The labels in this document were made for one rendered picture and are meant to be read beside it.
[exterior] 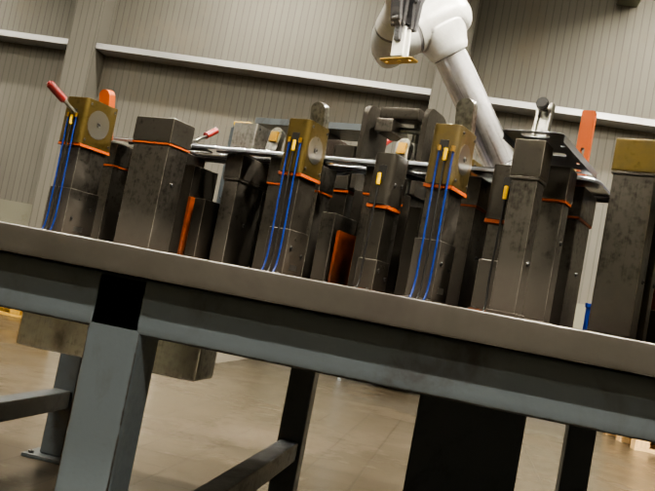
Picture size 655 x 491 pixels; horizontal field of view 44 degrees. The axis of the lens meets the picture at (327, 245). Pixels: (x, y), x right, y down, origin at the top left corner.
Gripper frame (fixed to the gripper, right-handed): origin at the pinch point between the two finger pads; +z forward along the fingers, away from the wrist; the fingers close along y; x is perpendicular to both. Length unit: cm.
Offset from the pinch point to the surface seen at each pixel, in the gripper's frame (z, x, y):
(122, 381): 76, 8, 77
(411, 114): 11.6, -4.7, -17.7
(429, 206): 41, 24, 22
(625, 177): 32, 56, 11
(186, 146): 29, -46, 17
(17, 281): 65, -8, 84
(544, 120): 12.9, 28.7, -19.7
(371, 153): 21.0, -16.4, -20.6
